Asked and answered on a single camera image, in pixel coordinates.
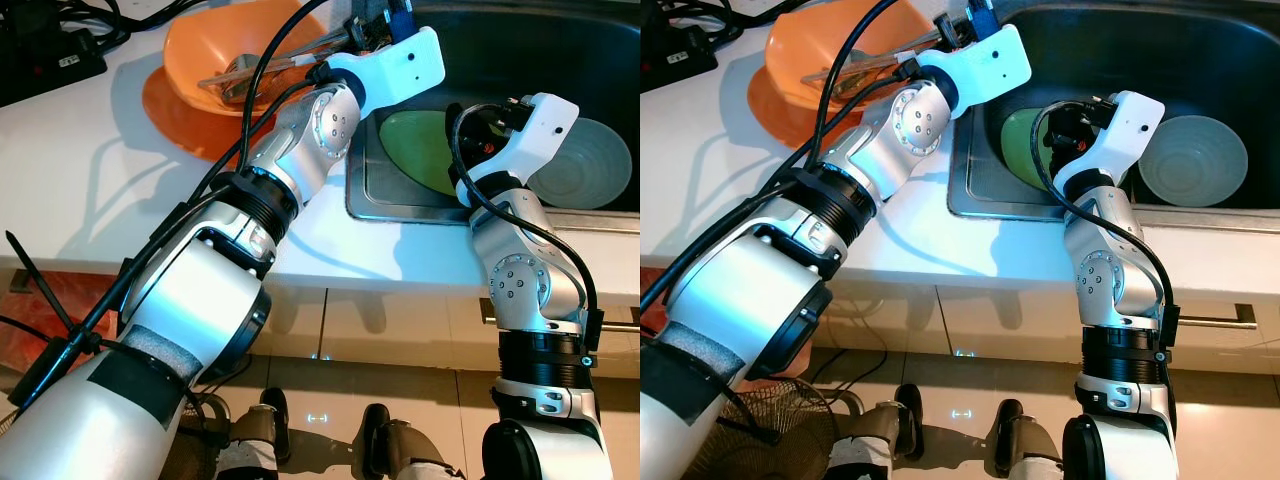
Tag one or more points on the metal spoon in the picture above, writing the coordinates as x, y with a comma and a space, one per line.
850, 65
245, 68

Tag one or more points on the orange plastic bowl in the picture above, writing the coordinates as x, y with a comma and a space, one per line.
200, 40
800, 40

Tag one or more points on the orange plastic plate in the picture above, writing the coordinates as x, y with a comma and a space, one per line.
775, 110
185, 125

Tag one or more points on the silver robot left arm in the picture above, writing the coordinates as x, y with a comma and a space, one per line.
900, 135
300, 140

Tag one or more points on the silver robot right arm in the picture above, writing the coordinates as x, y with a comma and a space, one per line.
1110, 270
520, 290

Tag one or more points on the white kitchen base cabinet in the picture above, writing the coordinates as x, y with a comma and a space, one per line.
400, 320
950, 320

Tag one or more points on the green plate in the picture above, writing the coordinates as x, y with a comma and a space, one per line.
1020, 145
415, 150

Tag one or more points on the stainless steel sink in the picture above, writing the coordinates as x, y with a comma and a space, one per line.
1200, 60
560, 60

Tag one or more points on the grey bowl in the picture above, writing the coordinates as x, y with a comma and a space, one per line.
595, 165
1195, 160

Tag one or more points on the black power strip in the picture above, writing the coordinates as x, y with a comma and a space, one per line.
675, 60
50, 75

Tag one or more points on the robot right leg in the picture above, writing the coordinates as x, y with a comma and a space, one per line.
400, 450
1030, 450

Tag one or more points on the orange plastic bag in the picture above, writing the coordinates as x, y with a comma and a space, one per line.
25, 335

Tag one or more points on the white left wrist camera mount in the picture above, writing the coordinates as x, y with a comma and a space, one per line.
400, 65
990, 60

